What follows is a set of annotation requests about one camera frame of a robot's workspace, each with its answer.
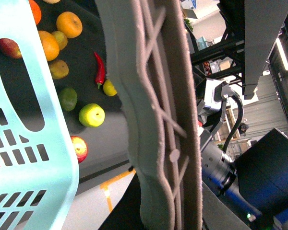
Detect green apple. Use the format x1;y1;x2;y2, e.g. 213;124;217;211
78;103;105;127

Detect light teal plastic basket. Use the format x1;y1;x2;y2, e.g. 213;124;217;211
0;0;79;230

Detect golden orange top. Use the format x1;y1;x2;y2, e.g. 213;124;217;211
56;11;83;38

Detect yellow orange fruit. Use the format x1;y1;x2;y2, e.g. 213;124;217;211
38;30;60;61

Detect brown kiwi upper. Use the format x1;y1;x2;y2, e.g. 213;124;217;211
51;31;68;50

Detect red yellow apple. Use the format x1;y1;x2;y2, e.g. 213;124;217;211
0;38;22;59

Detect grey basket handle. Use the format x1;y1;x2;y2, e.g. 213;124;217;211
96;0;203;230

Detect small tangerine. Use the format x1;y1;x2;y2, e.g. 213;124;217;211
29;0;42;25

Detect yellow pear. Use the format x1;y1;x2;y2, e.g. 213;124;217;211
103;79;117;97

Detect green lime right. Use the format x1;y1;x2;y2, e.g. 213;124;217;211
58;87;78;112

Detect brown kiwi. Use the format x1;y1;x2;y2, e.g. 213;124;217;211
48;59;69;80
51;31;68;50

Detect red apple front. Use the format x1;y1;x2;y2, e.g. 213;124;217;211
71;136;88;163

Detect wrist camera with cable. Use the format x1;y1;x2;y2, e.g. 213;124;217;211
196;78;244;153

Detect brown kiwi lower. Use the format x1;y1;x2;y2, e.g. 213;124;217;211
48;59;69;80

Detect red chili pepper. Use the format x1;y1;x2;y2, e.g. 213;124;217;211
94;52;106;89

